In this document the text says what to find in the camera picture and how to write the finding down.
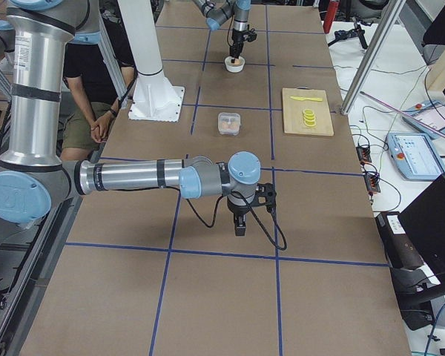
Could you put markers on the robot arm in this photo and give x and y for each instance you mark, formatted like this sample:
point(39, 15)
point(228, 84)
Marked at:
point(237, 11)
point(64, 101)

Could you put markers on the far blue teach pendant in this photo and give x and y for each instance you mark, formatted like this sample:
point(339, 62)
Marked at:
point(430, 113)

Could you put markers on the near blue teach pendant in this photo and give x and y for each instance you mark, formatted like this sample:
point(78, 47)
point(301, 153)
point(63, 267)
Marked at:
point(415, 156)

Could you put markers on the clear plastic egg box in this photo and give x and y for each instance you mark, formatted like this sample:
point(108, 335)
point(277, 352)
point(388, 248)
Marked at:
point(230, 118)

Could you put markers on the white camera mast pedestal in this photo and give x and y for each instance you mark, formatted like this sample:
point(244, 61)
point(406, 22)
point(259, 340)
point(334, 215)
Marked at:
point(154, 97)

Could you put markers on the bamboo cutting board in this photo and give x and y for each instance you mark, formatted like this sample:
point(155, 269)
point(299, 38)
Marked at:
point(293, 113)

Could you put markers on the seated person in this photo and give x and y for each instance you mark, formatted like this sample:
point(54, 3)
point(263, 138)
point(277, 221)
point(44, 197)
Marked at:
point(90, 84)

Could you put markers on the aluminium frame post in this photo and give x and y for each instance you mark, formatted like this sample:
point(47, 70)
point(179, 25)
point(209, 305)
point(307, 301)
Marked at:
point(383, 28)

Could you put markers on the black desktop box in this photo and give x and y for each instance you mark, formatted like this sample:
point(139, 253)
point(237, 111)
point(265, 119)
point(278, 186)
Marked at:
point(398, 247)

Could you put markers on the black computer monitor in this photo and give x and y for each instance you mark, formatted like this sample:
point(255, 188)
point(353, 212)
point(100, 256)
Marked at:
point(423, 220)

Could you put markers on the yellow plastic knife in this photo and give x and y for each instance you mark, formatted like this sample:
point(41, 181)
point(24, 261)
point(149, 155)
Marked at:
point(304, 98)

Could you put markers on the blue teach pendant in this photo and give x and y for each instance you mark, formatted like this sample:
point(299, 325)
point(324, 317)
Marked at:
point(415, 156)
point(430, 113)

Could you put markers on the white bowl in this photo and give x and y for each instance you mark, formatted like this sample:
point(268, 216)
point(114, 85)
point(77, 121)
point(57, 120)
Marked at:
point(234, 68)

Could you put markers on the black tripod bar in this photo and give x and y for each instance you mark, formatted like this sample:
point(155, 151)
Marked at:
point(356, 32)

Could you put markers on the lemon slice four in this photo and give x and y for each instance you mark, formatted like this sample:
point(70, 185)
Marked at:
point(310, 124)

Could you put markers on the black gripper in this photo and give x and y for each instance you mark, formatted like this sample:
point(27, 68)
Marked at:
point(237, 38)
point(239, 213)

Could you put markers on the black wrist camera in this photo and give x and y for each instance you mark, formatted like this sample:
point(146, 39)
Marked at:
point(249, 35)
point(265, 195)

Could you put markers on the red cylinder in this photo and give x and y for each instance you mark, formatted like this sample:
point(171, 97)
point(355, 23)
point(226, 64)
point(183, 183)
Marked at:
point(331, 11)

